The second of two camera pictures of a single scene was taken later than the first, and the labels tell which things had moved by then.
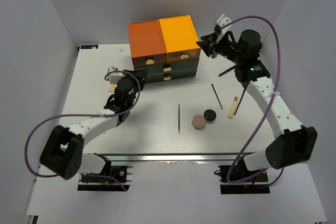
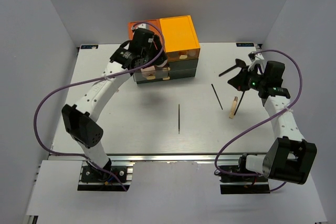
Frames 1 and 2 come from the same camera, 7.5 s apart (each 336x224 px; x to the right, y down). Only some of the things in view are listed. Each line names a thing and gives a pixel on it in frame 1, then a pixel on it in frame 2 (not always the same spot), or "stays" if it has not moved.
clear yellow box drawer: [184, 55] stays
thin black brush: [217, 96] stays
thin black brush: [238, 106] stays
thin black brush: [179, 118] stays
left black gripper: [142, 75] → [158, 45]
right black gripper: [206, 46] → [239, 81]
